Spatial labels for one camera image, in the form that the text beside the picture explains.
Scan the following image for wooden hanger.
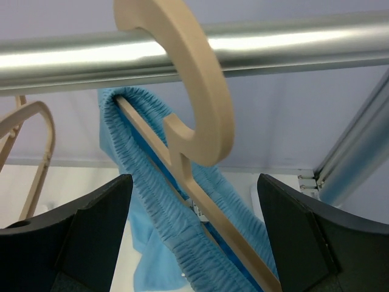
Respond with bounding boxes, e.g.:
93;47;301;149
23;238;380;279
114;1;281;291
1;94;56;227

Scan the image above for silver clothes rack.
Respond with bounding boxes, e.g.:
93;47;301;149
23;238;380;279
1;10;388;203

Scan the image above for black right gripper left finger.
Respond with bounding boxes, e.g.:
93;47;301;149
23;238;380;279
1;175;133;291

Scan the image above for blue shorts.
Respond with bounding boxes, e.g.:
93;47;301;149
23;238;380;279
98;87;279;291

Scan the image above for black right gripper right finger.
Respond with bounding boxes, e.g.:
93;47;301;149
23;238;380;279
257;174;388;291

